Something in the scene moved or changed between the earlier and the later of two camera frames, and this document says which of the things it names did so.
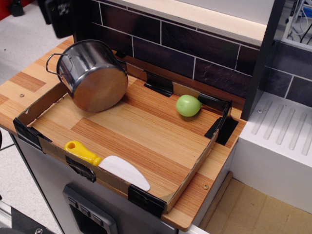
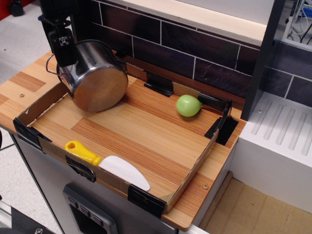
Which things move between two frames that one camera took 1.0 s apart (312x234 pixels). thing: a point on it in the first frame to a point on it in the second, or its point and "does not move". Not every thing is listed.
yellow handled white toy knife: x=117 y=166 does not move
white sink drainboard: x=274 y=151 does not move
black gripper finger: x=60 y=14 to x=53 y=13
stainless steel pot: x=92 y=72 does not move
